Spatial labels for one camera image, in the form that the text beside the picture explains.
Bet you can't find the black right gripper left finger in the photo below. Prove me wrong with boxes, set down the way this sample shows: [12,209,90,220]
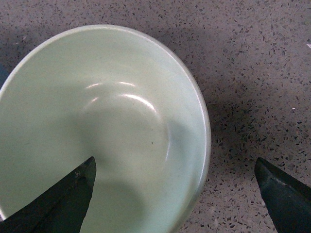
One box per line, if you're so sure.
[0,157,96,233]

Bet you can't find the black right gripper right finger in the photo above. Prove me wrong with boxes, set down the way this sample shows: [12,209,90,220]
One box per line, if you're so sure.
[254,158,311,233]

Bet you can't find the green bowl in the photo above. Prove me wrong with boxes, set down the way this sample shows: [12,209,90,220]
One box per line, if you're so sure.
[0,25,211,233]

